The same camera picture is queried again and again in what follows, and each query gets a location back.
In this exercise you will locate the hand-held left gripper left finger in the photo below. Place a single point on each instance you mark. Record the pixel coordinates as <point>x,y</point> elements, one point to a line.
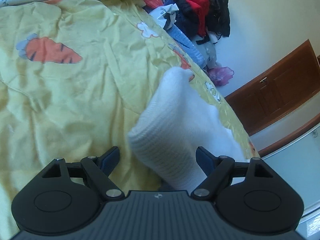
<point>111,158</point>

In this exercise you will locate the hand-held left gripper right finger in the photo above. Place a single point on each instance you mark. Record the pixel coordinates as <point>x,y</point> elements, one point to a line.
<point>205,160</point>

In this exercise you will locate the white knit sweater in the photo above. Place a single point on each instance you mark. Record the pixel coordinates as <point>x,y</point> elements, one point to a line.
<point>175,130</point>

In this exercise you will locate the yellow carrot print blanket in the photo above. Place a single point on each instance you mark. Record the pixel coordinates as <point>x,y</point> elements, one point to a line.
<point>75,92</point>

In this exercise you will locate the white flowered panel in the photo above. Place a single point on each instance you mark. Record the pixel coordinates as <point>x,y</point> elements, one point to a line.
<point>287,175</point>

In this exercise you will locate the pink plastic bag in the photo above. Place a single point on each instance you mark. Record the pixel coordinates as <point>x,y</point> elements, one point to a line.
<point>221,76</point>

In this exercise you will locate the brown wooden door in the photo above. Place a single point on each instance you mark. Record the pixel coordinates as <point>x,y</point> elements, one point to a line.
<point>282,92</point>

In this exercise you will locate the light blue knit garment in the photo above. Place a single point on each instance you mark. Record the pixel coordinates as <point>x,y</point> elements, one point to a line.
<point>190,47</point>

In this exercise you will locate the dark navy jacket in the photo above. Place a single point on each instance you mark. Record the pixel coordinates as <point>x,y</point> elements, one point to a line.
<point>185,17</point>

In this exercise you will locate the grey white plastic bag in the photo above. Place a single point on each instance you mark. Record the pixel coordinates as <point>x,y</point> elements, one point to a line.
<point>162,13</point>

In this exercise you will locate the brown wooden door frame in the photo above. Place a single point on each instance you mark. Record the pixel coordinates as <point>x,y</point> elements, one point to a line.
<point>287,140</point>

